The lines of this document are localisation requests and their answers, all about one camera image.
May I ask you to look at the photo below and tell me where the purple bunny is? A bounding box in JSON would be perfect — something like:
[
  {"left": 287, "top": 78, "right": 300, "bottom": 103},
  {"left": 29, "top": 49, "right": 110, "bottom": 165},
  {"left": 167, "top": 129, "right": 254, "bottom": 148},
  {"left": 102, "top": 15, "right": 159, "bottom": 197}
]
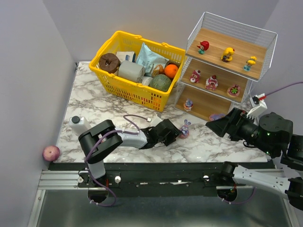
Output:
[
  {"left": 179, "top": 119, "right": 191, "bottom": 139},
  {"left": 209, "top": 113, "right": 225, "bottom": 121},
  {"left": 183, "top": 98, "right": 193, "bottom": 112}
]

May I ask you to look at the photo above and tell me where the pink strawberry cake toy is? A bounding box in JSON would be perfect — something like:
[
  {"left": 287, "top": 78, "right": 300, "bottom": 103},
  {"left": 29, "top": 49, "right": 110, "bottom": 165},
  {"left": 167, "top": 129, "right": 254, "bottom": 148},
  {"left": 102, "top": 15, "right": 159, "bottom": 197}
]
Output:
[{"left": 227, "top": 84, "right": 241, "bottom": 98}]

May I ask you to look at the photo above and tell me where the pink bear with strawberry cake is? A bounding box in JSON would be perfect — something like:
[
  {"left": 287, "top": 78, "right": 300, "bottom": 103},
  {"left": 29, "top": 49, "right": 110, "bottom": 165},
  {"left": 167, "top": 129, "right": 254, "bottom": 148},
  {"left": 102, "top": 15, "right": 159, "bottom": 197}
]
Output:
[{"left": 205, "top": 75, "right": 218, "bottom": 91}]

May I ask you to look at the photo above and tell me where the pink bear with santa hat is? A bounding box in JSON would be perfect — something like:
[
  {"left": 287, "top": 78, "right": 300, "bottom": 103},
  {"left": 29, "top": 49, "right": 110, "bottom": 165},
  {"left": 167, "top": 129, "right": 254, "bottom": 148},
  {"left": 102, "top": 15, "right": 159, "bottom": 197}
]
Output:
[{"left": 190, "top": 70, "right": 201, "bottom": 83}]

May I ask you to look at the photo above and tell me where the yellow hair blue figure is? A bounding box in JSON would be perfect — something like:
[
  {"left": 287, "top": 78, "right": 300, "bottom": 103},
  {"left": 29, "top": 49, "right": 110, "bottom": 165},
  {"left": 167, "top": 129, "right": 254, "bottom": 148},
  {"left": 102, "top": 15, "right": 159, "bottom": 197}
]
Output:
[{"left": 243, "top": 56, "right": 257, "bottom": 71}]

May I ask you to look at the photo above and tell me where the yellow hair girl figure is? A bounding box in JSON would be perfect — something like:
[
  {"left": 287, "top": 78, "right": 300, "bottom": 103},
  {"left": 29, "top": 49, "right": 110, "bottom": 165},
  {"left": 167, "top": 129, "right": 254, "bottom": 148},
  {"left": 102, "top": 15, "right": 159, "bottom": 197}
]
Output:
[{"left": 221, "top": 47, "right": 235, "bottom": 62}]

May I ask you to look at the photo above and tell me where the red cherry toy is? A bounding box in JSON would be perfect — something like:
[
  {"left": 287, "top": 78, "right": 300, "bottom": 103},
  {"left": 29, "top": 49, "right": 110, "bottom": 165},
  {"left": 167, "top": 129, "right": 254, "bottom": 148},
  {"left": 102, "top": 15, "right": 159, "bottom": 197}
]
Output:
[{"left": 197, "top": 41, "right": 210, "bottom": 54}]

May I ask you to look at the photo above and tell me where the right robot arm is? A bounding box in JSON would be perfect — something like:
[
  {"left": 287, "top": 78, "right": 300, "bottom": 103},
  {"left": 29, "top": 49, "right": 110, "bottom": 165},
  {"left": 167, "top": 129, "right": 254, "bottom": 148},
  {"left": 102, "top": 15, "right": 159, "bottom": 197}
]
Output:
[{"left": 206, "top": 108, "right": 303, "bottom": 210}]

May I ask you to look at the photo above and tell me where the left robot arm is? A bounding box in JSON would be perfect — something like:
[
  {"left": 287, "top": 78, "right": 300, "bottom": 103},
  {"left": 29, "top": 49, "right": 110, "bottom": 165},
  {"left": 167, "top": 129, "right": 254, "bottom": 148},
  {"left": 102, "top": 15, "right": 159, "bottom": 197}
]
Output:
[{"left": 78, "top": 119, "right": 182, "bottom": 180}]

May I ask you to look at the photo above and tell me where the green melon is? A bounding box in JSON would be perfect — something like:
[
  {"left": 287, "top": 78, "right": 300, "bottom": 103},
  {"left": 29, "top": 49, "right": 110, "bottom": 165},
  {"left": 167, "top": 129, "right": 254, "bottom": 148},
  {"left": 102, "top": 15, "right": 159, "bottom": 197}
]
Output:
[{"left": 149, "top": 74, "right": 171, "bottom": 92}]

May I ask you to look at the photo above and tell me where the white cup in basket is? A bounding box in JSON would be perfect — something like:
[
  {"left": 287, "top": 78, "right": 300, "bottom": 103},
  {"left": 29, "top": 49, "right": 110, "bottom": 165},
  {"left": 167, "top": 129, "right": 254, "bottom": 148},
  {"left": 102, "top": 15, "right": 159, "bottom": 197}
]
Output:
[{"left": 142, "top": 76, "right": 153, "bottom": 86}]

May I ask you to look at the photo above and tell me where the orange fruit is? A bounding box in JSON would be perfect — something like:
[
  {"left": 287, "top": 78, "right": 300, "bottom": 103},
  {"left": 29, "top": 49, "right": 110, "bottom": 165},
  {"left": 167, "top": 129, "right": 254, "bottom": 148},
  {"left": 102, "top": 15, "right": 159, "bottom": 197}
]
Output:
[{"left": 164, "top": 64, "right": 178, "bottom": 79}]

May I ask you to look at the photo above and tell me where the brown bread pastry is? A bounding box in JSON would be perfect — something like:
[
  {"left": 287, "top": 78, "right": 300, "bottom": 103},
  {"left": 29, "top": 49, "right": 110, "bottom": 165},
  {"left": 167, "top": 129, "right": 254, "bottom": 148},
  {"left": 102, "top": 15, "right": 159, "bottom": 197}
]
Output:
[{"left": 151, "top": 64, "right": 164, "bottom": 78}]

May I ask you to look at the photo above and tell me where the grey paper roll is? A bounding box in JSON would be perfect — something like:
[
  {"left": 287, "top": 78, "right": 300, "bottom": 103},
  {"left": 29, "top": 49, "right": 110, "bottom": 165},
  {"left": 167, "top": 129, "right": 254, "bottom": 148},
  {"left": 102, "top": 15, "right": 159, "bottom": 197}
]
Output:
[{"left": 118, "top": 61, "right": 145, "bottom": 83}]

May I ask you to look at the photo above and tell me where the light blue chips bag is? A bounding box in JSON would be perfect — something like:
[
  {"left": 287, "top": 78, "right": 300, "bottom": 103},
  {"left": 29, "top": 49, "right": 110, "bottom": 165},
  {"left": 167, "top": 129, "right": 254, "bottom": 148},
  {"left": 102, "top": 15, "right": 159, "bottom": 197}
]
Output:
[{"left": 135, "top": 43, "right": 168, "bottom": 77}]

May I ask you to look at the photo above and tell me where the white blue box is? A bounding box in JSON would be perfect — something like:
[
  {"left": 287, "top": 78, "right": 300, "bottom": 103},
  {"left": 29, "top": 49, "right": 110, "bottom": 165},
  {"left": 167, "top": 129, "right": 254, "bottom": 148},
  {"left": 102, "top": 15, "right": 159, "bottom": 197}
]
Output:
[{"left": 116, "top": 51, "right": 136, "bottom": 62}]

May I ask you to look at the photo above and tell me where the white plastic bottle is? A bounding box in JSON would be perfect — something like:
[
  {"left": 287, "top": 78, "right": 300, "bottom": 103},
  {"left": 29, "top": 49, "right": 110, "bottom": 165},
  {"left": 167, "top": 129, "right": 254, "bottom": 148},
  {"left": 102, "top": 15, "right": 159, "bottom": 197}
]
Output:
[{"left": 69, "top": 116, "right": 91, "bottom": 136}]

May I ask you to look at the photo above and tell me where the chocolate donut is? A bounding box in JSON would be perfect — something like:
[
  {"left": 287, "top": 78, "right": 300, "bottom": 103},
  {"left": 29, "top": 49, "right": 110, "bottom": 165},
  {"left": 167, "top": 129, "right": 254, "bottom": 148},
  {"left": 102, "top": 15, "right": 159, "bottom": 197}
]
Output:
[{"left": 98, "top": 53, "right": 121, "bottom": 74}]

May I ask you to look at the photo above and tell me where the yellow plastic basket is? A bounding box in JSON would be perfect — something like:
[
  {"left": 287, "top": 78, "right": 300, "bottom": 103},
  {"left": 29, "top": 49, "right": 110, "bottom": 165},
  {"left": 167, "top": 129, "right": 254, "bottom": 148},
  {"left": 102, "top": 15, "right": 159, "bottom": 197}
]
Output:
[{"left": 89, "top": 31, "right": 185, "bottom": 112}]

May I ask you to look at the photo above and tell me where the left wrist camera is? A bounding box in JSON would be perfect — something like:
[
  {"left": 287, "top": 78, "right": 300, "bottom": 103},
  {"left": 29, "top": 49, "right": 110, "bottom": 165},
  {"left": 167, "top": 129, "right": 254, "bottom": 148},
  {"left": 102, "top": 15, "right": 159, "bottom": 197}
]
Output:
[{"left": 147, "top": 114, "right": 162, "bottom": 126}]

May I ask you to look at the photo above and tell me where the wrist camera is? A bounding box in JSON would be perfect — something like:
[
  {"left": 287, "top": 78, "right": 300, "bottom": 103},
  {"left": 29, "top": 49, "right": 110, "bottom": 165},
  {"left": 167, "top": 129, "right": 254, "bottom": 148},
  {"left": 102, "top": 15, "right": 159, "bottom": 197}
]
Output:
[
  {"left": 147, "top": 114, "right": 162, "bottom": 126},
  {"left": 247, "top": 93, "right": 267, "bottom": 119}
]

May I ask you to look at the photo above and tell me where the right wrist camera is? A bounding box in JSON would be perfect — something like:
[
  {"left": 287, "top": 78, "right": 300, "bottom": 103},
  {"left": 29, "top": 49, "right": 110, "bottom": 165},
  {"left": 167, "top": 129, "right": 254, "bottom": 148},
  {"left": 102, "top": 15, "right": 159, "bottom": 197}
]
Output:
[{"left": 247, "top": 93, "right": 267, "bottom": 119}]

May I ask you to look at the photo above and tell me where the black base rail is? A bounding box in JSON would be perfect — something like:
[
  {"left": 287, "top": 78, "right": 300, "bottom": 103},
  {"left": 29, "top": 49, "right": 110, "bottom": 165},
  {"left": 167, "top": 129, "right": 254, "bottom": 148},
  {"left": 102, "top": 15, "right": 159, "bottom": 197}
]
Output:
[{"left": 48, "top": 162, "right": 275, "bottom": 197}]

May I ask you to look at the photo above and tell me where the white wire wooden shelf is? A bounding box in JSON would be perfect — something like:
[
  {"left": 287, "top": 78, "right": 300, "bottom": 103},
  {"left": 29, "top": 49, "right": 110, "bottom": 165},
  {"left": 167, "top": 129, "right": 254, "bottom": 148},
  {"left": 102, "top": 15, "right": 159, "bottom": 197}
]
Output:
[{"left": 174, "top": 12, "right": 278, "bottom": 121}]

